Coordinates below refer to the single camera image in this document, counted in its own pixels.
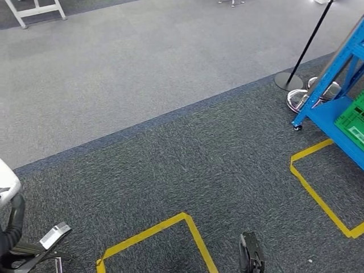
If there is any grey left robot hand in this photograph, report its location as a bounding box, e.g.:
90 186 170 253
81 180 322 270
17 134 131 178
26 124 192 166
0 193 26 257

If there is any white plastic car part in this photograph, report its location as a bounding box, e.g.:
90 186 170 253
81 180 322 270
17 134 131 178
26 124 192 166
0 158 22 208

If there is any blue metal shelf rack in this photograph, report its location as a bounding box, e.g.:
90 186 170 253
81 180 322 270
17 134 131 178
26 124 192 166
291 15 364 171

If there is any yellow floor tape outline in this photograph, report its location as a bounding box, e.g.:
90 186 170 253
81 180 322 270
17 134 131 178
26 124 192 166
96 212 219 273

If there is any chrome stool base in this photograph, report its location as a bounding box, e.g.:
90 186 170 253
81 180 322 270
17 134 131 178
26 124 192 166
218 0 245 9

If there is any green plastic crate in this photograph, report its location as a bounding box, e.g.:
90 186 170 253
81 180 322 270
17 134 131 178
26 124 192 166
334 90 364 151

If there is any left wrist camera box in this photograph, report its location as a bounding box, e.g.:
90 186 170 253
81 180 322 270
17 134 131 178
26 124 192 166
5 222 72 273

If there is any white metal frame stand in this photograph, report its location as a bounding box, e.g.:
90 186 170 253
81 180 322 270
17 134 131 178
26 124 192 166
4 0 67 30

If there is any black stanchion post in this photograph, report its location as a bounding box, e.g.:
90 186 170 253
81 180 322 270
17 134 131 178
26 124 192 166
273 0 335 92

